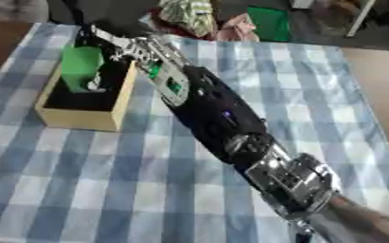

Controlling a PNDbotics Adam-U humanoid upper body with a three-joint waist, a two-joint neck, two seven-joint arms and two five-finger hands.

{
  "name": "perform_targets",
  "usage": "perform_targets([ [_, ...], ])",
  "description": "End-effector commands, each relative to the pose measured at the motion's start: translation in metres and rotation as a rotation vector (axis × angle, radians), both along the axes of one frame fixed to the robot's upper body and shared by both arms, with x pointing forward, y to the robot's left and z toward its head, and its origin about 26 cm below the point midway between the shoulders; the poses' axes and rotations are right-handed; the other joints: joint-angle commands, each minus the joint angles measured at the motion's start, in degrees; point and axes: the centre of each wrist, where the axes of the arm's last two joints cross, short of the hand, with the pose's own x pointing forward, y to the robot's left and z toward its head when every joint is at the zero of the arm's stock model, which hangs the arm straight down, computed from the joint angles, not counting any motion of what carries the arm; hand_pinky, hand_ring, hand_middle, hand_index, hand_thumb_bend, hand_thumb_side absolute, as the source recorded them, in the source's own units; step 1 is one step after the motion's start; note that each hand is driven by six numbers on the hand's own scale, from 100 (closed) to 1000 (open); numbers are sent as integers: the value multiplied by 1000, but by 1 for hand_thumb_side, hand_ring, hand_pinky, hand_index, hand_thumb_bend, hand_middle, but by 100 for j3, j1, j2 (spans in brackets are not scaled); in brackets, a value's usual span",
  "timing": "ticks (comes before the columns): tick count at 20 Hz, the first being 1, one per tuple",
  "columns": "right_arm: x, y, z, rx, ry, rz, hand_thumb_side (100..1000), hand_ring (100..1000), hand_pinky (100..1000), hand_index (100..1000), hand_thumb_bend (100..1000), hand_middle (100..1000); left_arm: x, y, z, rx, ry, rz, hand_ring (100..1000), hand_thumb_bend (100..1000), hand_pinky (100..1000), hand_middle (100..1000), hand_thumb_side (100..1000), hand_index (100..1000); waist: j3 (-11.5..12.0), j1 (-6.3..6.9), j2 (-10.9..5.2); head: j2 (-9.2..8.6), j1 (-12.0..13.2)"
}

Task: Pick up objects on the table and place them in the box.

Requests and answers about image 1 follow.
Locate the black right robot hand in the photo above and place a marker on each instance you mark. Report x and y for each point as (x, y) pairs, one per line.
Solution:
(110, 67)

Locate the green block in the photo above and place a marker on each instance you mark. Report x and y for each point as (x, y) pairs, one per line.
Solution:
(80, 65)

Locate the silver and black right robot arm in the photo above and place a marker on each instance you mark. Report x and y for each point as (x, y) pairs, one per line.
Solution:
(220, 110)

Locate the tan cardboard box black inside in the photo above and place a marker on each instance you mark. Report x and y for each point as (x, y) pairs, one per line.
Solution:
(79, 118)

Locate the dark chair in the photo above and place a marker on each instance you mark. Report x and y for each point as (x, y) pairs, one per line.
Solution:
(98, 11)

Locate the green and white patterned bag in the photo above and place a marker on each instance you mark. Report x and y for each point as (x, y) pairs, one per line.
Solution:
(191, 14)

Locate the pink crumpled bag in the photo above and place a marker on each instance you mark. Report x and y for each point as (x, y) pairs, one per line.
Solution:
(238, 30)

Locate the green flat board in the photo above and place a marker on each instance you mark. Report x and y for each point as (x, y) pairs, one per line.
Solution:
(268, 22)

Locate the white pole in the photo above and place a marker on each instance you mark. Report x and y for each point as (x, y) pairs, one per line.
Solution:
(360, 18)

